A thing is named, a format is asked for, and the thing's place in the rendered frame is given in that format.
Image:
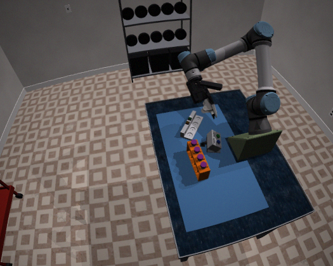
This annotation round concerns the orange tube rack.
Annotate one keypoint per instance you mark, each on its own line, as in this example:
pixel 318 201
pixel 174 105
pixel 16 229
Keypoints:
pixel 202 174

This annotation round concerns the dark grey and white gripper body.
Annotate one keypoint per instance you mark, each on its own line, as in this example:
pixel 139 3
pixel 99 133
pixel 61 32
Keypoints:
pixel 196 93

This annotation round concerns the blue flat work mat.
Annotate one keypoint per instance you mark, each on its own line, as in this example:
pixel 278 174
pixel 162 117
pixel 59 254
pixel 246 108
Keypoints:
pixel 230 192

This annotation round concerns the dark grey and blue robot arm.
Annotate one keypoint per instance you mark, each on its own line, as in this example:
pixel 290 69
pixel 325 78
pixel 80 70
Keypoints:
pixel 265 101

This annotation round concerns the white button housing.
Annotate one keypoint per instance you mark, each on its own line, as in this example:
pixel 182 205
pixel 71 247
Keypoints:
pixel 213 142

